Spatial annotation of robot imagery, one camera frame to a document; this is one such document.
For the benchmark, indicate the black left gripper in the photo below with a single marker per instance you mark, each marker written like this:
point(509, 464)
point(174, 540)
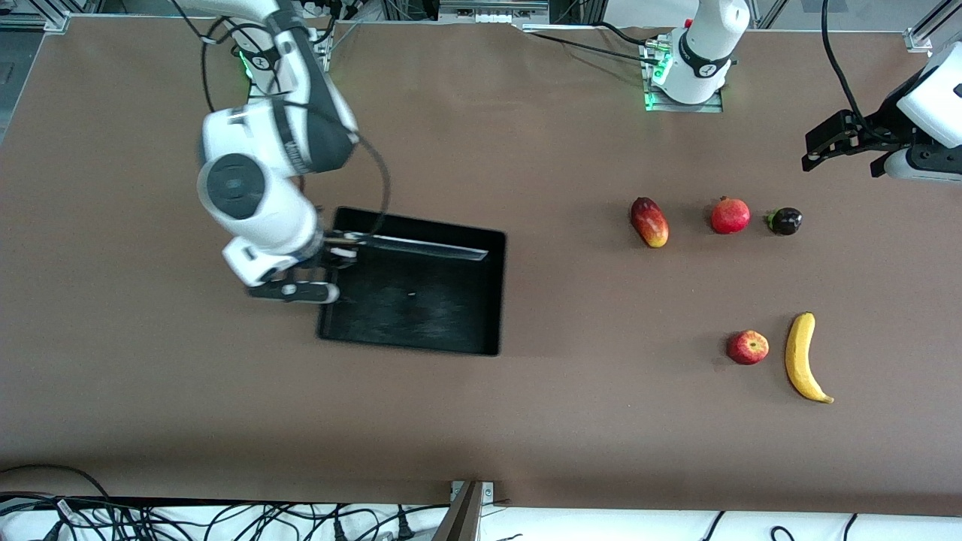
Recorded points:
point(878, 131)

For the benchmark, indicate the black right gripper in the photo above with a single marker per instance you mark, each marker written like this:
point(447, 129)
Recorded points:
point(328, 249)

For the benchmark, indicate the black plastic tray box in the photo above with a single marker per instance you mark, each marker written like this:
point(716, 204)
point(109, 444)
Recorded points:
point(421, 308)

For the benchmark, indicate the yellow banana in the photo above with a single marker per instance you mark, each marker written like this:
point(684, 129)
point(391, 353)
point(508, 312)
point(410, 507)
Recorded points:
point(798, 361)

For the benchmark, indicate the red apple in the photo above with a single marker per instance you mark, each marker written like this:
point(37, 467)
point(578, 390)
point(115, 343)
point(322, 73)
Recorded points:
point(748, 348)

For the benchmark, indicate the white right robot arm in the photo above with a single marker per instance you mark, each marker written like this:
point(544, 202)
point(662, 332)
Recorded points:
point(248, 188)

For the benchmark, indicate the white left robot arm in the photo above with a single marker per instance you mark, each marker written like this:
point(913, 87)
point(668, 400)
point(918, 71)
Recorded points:
point(699, 75)

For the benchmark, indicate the dark purple mangosteen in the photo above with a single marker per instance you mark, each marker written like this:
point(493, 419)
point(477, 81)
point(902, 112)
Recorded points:
point(785, 222)

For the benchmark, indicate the red pomegranate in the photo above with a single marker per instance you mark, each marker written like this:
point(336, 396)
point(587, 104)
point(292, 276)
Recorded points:
point(730, 216)

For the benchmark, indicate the aluminium corner profile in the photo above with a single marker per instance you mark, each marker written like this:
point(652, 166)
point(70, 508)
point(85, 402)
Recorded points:
point(52, 22)
point(921, 37)

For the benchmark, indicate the red yellow mango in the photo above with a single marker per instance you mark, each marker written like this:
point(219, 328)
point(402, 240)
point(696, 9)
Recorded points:
point(650, 224)

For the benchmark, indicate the brown table cover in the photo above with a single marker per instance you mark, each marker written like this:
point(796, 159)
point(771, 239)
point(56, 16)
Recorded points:
point(526, 436)

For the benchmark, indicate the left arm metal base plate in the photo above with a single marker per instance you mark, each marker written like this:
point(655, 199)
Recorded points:
point(710, 107)

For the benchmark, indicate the aluminium frame rail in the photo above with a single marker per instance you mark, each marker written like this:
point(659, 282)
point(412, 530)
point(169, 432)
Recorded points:
point(488, 11)

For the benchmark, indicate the metal frame bracket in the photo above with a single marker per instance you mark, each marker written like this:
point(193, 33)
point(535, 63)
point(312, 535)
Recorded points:
point(467, 518)

